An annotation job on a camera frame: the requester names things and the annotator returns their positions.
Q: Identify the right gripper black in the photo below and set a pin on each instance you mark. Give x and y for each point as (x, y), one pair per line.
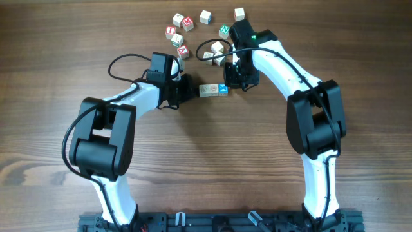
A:
(231, 82)

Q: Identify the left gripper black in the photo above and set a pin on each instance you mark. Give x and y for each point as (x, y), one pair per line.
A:
(191, 91)

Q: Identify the blue X block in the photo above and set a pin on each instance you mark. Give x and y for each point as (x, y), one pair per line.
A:
(223, 90)

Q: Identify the plain block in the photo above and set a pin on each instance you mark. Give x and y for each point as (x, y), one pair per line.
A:
(239, 14)
(217, 47)
(177, 40)
(208, 58)
(177, 20)
(204, 90)

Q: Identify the block with red drawing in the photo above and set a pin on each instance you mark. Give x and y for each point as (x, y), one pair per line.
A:
(213, 90)

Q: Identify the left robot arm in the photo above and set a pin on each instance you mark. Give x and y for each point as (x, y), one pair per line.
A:
(145, 100)

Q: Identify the block with green side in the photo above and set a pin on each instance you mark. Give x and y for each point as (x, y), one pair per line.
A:
(218, 59)

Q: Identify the red A block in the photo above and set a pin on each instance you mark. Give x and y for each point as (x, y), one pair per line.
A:
(183, 52)

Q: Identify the green N block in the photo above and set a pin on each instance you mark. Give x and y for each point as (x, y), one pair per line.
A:
(224, 31)

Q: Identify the plain block above A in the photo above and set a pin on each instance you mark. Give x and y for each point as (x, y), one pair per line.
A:
(177, 40)

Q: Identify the red I block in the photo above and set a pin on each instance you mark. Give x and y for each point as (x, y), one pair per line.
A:
(170, 31)

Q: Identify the block with blue side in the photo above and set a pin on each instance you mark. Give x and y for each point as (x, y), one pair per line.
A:
(205, 17)

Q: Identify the red M block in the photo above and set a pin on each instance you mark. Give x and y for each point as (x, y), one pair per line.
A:
(187, 23)

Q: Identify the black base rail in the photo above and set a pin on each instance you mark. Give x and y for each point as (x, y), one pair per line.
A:
(349, 221)

